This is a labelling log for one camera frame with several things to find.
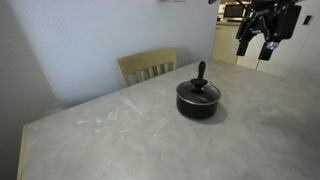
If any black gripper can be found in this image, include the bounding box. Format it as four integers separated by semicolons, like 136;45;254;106
235;0;296;62

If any white kitchen cabinet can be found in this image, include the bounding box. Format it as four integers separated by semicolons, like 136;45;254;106
210;22;301;78

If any dark wall switch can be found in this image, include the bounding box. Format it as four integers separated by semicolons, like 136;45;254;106
302;14;314;27

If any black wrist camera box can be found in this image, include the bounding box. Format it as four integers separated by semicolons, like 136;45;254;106
275;3;303;43

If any glass lid with black knob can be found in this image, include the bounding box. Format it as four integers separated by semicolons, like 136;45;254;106
176;77;222;106

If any light wooden chair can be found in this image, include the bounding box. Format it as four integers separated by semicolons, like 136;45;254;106
117;47;178;88

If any microwave oven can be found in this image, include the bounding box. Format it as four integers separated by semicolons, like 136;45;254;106
222;3;248;20

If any silver frying pan black handle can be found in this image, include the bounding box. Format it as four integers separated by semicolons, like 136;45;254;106
175;60;223;120

